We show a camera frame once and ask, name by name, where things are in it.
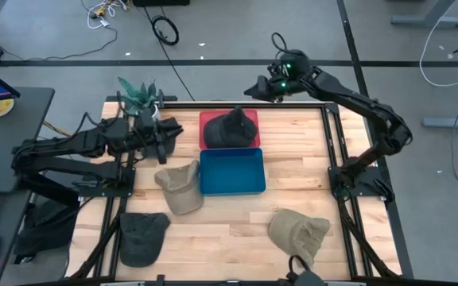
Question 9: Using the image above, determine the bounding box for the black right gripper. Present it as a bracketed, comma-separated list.
[243, 71, 300, 102]

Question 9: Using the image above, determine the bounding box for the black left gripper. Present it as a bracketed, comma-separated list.
[131, 114, 184, 165]

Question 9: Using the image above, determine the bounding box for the beige cap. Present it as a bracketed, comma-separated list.
[267, 208, 332, 268]
[153, 160, 205, 216]

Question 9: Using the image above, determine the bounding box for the dark grey cap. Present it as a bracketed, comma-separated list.
[203, 106, 259, 149]
[118, 212, 172, 269]

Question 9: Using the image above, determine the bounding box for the red plastic bin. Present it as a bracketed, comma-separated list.
[199, 109, 262, 150]

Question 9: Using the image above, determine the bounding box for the green artificial plant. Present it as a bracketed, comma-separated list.
[117, 76, 159, 117]

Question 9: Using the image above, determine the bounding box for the blue plastic bin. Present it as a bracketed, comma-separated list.
[199, 147, 267, 197]

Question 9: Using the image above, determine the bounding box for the black bag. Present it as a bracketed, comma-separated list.
[13, 197, 80, 260]

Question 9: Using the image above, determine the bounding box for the dark grey desk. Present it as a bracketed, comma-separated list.
[0, 87, 56, 195]

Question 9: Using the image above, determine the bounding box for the grey desk foot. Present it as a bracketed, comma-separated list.
[421, 108, 458, 129]
[390, 0, 458, 29]

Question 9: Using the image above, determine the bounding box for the black aluminium table frame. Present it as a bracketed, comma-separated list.
[65, 95, 403, 286]

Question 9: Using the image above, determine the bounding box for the coiled black cable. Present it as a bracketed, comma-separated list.
[150, 14, 180, 46]

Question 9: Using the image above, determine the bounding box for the thin black floor cable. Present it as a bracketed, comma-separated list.
[0, 15, 118, 72]

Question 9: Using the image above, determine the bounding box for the white and yellow cable bundle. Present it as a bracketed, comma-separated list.
[80, 0, 131, 30]

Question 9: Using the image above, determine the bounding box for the white floor cable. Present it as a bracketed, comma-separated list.
[418, 0, 458, 88]

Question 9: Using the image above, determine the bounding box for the black device with cable loop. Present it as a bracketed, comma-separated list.
[285, 254, 327, 286]

